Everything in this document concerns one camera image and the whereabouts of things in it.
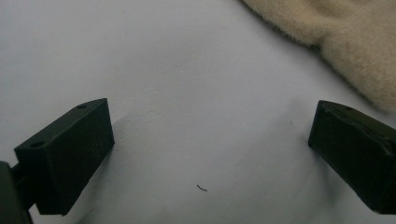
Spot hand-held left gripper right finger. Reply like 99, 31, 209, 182
307, 100, 396, 215

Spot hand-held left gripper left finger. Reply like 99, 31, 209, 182
13, 97, 116, 217

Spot beige fluffy glove orange fingers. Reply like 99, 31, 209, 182
241, 0, 396, 114

